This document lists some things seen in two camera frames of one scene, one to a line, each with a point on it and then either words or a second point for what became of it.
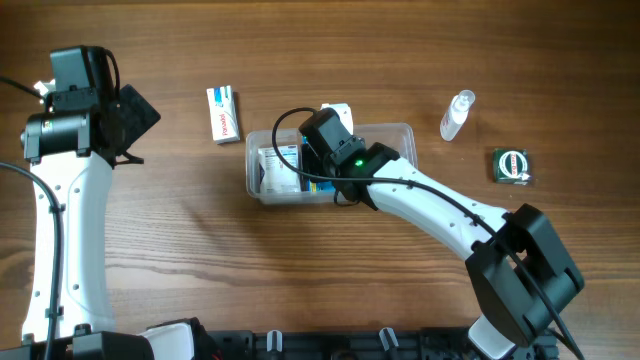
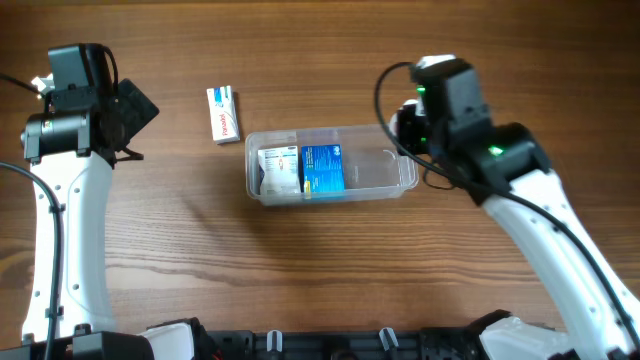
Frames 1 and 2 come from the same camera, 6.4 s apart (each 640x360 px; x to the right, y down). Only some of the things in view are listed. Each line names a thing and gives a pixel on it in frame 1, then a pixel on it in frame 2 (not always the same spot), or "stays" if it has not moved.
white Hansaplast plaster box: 274,175 stays
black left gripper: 136,111 stays
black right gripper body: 318,166 to 411,131
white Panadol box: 224,114 stays
